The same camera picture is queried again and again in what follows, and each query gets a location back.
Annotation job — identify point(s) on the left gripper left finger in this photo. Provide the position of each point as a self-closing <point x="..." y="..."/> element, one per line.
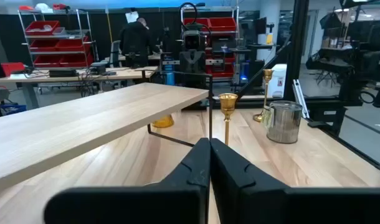
<point x="131" y="205"/>

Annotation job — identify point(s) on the white plastic container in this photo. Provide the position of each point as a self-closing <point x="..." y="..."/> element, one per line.
<point x="275" y="90"/>

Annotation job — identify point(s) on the wooden shelf riser black legs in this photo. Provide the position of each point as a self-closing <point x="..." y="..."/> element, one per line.
<point x="84" y="124"/>

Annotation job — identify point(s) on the black aluminium rig frame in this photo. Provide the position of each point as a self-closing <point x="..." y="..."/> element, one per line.
<point x="297" y="46"/>

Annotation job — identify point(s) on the red box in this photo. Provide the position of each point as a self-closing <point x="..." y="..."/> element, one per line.
<point x="12" y="68"/>

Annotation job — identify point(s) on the person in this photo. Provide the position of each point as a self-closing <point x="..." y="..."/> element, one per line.
<point x="135" y="40"/>

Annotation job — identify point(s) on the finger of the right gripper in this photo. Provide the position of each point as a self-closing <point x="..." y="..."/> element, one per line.
<point x="196" y="63"/>
<point x="190" y="63"/>

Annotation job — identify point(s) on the white plastic bag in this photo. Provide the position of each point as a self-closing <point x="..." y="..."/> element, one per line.
<point x="43" y="7"/>

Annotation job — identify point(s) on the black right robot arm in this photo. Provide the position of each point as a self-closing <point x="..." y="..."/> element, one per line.
<point x="193" y="81"/>

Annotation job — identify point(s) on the black neighbouring robot rig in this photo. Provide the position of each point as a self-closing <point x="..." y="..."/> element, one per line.
<point x="349" y="62"/>

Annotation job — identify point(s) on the blue cylinder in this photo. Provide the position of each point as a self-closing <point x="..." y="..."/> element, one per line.
<point x="169" y="76"/>

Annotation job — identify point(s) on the silver aluminium bar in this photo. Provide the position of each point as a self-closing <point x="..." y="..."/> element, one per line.
<point x="300" y="99"/>

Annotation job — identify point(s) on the white paper sheet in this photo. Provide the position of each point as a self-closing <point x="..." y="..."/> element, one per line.
<point x="132" y="17"/>

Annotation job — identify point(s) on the blue plastic crate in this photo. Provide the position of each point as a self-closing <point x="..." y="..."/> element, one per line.
<point x="14" y="109"/>

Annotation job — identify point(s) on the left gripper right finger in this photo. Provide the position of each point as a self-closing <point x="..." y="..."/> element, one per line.
<point x="302" y="207"/>

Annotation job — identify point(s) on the silver scented candle tin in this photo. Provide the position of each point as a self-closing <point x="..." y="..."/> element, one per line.
<point x="286" y="124"/>

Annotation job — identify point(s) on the clear plastic container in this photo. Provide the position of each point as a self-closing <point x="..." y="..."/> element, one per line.
<point x="59" y="31"/>

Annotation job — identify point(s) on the short gold candle holder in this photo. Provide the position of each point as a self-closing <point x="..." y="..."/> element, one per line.
<point x="163" y="122"/>

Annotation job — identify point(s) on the grey desktop device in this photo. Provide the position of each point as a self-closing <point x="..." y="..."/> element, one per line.
<point x="98" y="67"/>

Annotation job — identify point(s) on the red plastic storage bin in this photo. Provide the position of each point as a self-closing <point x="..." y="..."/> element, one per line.
<point x="200" y="21"/>
<point x="46" y="61"/>
<point x="70" y="45"/>
<point x="42" y="46"/>
<point x="222" y="74"/>
<point x="76" y="60"/>
<point x="37" y="26"/>
<point x="230" y="59"/>
<point x="222" y="24"/>

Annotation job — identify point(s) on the black clamp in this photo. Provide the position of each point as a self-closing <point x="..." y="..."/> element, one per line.
<point x="317" y="124"/>

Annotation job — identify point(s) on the black monitor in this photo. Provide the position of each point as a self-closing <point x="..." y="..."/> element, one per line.
<point x="261" y="25"/>

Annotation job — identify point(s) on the black flat device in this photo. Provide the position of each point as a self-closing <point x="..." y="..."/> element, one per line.
<point x="62" y="73"/>

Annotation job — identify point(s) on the red bag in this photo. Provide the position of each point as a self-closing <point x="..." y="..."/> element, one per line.
<point x="59" y="6"/>
<point x="25" y="7"/>

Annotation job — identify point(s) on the long wooden desk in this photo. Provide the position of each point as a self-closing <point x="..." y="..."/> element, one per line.
<point x="127" y="74"/>

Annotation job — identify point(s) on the black computer tower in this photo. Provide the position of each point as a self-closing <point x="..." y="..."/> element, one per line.
<point x="255" y="74"/>

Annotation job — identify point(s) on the tall gold candlestick holder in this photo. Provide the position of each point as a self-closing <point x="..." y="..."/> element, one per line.
<point x="268" y="74"/>
<point x="228" y="104"/>

